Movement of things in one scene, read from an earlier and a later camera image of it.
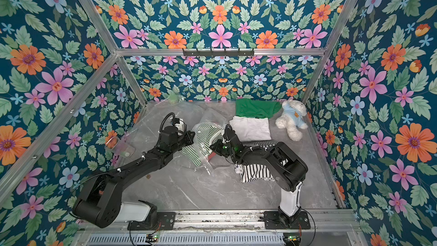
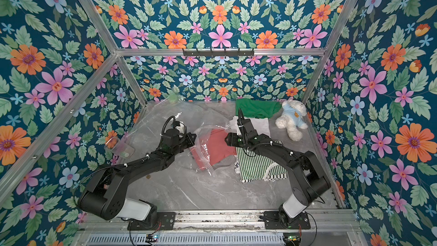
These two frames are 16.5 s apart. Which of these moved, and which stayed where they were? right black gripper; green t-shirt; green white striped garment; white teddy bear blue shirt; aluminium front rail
Moved: green white striped garment; right black gripper
Stayed: white teddy bear blue shirt; green t-shirt; aluminium front rail
